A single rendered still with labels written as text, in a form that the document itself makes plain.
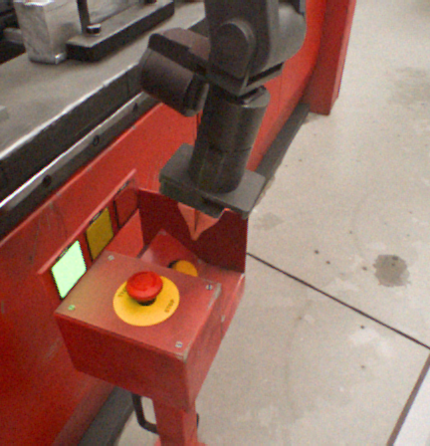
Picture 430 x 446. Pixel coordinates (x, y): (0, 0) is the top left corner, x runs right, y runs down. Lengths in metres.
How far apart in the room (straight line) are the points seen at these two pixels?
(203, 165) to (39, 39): 0.47
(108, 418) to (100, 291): 0.77
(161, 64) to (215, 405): 1.02
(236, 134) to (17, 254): 0.38
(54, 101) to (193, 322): 0.40
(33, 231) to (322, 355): 0.98
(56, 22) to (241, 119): 0.50
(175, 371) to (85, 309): 0.12
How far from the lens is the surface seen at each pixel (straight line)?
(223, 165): 0.44
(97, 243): 0.55
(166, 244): 0.63
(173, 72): 0.44
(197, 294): 0.51
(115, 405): 1.29
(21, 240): 0.67
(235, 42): 0.37
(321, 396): 1.36
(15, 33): 1.11
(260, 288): 1.56
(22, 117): 0.69
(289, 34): 0.40
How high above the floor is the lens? 1.17
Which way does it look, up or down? 42 degrees down
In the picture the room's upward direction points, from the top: straight up
